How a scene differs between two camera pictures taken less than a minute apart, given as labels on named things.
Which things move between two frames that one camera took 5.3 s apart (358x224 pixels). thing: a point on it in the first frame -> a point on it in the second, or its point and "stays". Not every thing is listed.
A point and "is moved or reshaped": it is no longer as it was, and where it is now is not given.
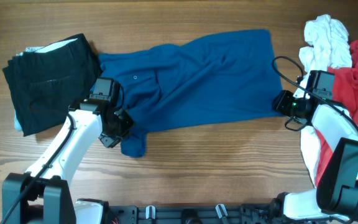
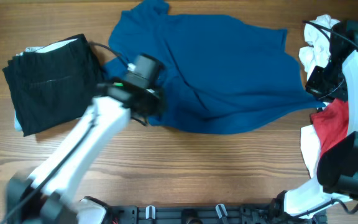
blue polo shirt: x=229 y=76 is moved or reshaped
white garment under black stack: x=35 y=50 stays
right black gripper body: x=288 y=105 -> x=327 y=83
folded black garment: x=45 y=84 stays
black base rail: x=264 y=213 stays
